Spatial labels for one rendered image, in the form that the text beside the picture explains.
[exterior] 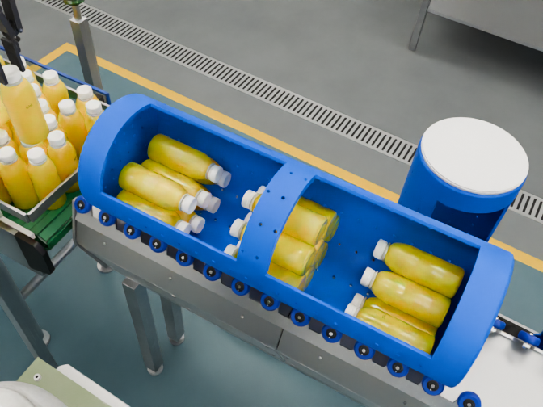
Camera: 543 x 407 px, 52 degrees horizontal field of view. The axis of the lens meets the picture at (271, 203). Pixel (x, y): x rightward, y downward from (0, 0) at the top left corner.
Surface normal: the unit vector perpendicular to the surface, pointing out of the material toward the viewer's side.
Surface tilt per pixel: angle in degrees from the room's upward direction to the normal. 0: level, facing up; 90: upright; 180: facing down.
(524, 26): 0
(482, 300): 21
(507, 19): 0
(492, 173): 0
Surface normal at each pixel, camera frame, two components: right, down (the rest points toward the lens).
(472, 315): -0.22, -0.16
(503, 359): 0.05, -0.64
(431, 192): -0.78, 0.46
